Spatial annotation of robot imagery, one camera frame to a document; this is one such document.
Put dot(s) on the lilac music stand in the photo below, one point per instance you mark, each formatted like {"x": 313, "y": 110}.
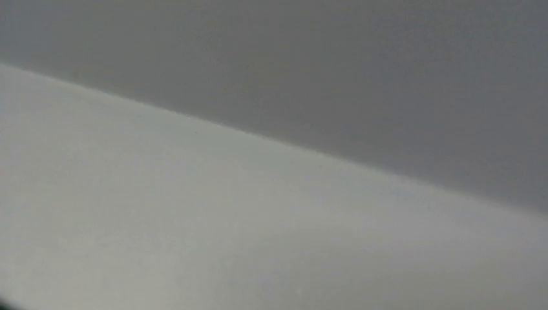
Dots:
{"x": 107, "y": 203}

